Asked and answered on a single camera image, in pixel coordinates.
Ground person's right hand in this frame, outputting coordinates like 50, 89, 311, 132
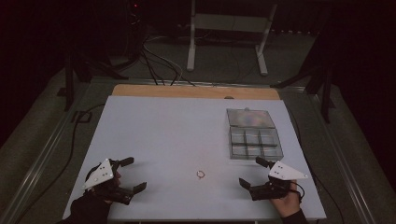
270, 181, 303, 218

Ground black floor cable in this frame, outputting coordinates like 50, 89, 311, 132
13, 103, 106, 224
288, 106, 346, 224

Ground black metal stand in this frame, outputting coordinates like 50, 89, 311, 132
270, 55, 338, 124
56, 46, 129, 112

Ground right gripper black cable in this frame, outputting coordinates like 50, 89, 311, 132
293, 182, 306, 203

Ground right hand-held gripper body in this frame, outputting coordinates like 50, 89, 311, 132
248, 160, 309, 202

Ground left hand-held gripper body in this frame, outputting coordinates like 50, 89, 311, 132
81, 158, 134, 206

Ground aluminium frame rail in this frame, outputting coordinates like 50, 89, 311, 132
306, 91, 379, 224
0, 88, 94, 224

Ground white metal stand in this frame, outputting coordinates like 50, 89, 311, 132
186, 0, 279, 77

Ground clear plastic compartment box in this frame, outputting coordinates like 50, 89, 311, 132
226, 106, 285, 161

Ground person's left hand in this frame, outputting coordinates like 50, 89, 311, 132
89, 172, 122, 206

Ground bundle of floor cables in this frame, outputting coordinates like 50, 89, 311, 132
139, 35, 196, 87

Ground white table mat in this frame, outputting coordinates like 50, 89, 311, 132
62, 94, 327, 222

